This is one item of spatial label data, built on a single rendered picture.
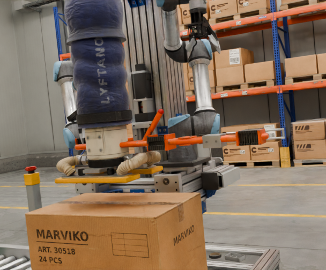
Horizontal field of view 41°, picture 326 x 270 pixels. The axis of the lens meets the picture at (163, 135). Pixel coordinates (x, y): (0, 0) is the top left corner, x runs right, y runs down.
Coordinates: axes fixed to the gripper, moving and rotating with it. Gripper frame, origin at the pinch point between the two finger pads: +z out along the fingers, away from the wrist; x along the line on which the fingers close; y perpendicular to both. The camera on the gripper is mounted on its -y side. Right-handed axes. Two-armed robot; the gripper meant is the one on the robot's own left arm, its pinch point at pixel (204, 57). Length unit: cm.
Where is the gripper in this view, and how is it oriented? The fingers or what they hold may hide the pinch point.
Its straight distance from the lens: 195.4
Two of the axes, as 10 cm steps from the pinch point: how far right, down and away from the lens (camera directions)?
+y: -4.8, 0.9, -8.7
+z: 1.0, 9.9, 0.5
